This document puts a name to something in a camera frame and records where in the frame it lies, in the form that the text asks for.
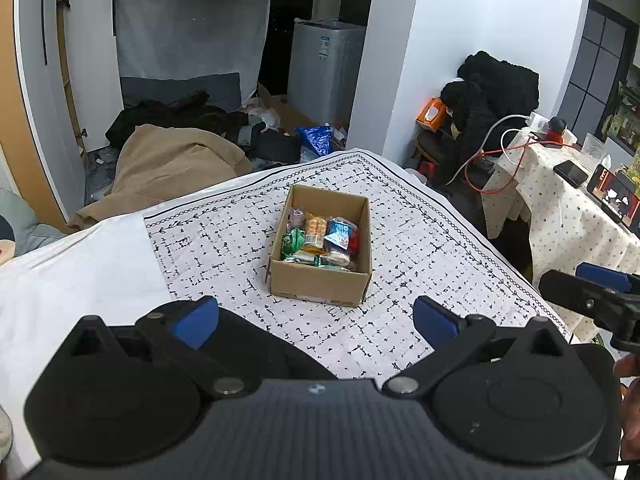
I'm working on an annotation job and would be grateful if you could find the floral tablecloth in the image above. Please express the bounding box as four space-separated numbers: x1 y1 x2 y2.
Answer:
481 130 640 342

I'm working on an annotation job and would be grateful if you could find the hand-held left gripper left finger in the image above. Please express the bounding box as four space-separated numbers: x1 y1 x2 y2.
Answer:
64 296 261 399

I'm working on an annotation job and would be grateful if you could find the clear plastic cup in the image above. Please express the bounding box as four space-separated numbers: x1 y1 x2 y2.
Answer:
581 132 609 167

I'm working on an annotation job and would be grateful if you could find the black phone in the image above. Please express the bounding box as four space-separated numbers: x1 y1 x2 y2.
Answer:
553 159 590 189

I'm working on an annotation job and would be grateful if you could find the grey green pillow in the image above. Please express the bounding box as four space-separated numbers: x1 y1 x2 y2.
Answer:
0 187 67 262

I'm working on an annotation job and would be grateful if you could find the orange tissue box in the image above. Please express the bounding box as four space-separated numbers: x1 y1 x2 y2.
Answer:
416 98 449 133

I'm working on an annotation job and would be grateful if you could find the light blue candy packet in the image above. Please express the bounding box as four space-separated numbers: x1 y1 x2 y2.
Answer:
323 216 359 251

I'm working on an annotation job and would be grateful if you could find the black bag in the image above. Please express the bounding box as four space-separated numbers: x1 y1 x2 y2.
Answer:
250 129 302 162

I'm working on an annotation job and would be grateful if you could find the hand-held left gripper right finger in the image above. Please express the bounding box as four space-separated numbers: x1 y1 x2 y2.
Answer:
382 295 574 399

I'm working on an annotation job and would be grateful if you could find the flat cardboard sheet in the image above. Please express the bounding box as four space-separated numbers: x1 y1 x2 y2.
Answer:
255 82 302 122

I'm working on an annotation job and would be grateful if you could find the black clothing pile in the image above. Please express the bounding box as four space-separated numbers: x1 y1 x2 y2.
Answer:
104 90 249 149

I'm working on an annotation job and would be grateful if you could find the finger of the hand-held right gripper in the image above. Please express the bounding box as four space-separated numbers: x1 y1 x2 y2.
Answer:
538 269 627 329
575 262 634 293

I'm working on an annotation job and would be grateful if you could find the black red round gadget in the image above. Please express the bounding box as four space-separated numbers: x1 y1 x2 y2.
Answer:
544 116 569 148

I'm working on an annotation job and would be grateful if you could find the black coat pile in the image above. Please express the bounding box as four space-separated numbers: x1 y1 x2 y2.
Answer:
439 50 541 182

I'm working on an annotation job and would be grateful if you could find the blue foil bag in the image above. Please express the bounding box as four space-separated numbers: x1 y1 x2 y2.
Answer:
295 125 334 157

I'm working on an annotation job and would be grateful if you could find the white plastic bag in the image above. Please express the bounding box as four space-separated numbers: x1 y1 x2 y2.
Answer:
245 104 282 132

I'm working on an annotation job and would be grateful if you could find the dark glass partition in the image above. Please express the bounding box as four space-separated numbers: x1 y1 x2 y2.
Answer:
556 0 629 132

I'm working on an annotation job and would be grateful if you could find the grey hanging curtain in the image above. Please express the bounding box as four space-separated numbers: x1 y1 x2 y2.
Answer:
112 0 274 84

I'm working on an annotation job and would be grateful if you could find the cluttered shelf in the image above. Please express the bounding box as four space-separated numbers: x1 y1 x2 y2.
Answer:
602 66 640 152

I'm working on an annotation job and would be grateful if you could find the red cable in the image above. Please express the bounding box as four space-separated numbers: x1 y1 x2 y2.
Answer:
464 139 552 197

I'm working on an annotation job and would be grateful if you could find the dark green snack packet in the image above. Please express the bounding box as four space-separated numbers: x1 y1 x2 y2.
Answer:
280 227 306 260

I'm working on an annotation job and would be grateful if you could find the white bed sheet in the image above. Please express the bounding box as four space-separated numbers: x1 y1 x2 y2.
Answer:
0 148 572 472

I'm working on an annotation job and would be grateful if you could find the orange biscuit packet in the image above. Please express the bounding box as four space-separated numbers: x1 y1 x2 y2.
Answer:
302 214 331 254

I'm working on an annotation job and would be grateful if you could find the person's right hand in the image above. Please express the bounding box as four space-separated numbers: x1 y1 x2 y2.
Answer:
613 354 640 456

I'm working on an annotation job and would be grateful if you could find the white cable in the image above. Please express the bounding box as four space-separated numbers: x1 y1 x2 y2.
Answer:
446 113 532 187

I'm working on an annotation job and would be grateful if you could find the dark grey cushion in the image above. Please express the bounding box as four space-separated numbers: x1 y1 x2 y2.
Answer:
120 72 243 112

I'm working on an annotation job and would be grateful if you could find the wooden door frame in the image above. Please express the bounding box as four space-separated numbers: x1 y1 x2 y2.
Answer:
56 0 90 157

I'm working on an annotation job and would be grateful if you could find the white washing machine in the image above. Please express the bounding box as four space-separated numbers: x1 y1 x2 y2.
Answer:
287 18 369 132

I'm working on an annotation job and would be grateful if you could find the phone with lit screen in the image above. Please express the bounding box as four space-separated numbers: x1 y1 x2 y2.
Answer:
587 163 640 224

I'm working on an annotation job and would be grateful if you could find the white power strip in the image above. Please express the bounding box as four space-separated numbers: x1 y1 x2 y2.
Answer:
527 112 577 147

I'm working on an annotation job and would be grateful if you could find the dark chair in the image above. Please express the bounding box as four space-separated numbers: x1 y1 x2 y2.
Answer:
414 130 452 182

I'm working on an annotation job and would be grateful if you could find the tan coat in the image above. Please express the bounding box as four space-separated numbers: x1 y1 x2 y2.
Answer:
67 124 252 232

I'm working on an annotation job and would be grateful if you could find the brown cardboard box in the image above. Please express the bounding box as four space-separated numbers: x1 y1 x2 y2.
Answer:
265 183 374 309

